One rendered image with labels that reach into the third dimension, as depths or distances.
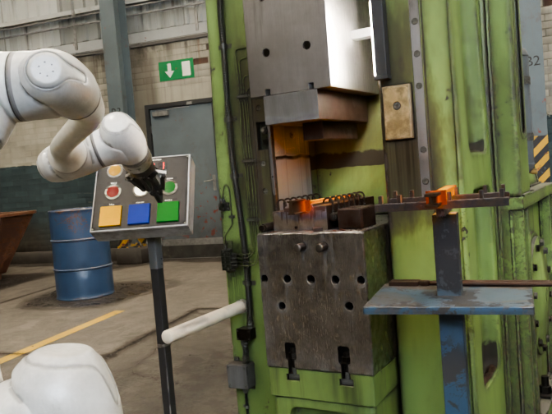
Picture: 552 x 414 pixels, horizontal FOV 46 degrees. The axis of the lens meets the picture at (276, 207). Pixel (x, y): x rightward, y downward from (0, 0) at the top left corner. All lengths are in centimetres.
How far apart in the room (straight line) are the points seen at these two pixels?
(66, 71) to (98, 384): 55
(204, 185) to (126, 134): 704
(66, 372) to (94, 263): 561
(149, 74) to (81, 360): 825
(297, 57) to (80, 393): 140
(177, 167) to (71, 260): 439
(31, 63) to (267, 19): 112
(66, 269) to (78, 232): 38
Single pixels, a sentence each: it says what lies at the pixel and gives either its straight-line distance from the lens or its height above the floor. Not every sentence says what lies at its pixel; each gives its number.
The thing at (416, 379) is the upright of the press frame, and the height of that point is 40.
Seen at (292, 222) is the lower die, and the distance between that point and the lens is 213.
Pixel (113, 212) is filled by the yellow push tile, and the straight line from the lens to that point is 227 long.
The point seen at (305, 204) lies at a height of 100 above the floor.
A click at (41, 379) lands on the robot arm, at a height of 85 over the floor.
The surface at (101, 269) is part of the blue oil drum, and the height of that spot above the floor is 27.
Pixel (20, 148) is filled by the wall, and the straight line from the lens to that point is 1039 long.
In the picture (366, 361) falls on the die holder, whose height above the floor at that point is 51.
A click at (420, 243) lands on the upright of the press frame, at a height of 85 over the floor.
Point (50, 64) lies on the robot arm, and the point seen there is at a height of 134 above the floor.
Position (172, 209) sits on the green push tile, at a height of 102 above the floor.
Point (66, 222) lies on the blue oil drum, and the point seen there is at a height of 77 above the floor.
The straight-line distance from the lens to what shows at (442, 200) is 155.
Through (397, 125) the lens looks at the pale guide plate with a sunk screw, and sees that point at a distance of 210.
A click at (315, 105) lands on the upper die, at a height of 131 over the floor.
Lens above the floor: 112
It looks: 3 degrees down
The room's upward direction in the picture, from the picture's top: 5 degrees counter-clockwise
